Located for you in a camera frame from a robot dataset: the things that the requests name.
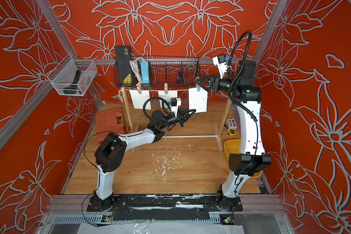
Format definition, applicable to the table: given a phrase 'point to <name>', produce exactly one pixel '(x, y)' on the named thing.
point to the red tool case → (108, 122)
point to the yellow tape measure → (231, 132)
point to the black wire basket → (170, 71)
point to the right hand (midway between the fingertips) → (197, 79)
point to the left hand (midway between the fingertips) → (195, 110)
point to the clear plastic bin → (71, 77)
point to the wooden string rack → (218, 133)
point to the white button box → (231, 124)
